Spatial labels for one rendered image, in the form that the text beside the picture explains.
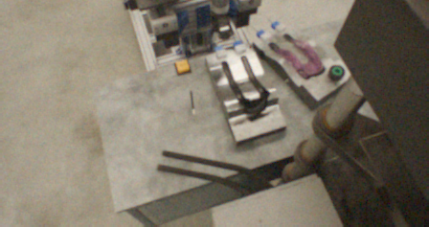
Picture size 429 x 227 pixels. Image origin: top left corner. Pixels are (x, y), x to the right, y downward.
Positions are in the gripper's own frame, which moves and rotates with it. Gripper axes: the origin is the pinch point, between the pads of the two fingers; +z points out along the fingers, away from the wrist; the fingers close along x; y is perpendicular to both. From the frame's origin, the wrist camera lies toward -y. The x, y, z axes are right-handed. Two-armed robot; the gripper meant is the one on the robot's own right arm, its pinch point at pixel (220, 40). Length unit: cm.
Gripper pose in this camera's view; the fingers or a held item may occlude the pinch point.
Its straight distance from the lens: 169.6
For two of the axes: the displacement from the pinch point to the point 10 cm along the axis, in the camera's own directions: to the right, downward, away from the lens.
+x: -9.5, 2.8, -1.3
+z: 0.2, 4.6, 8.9
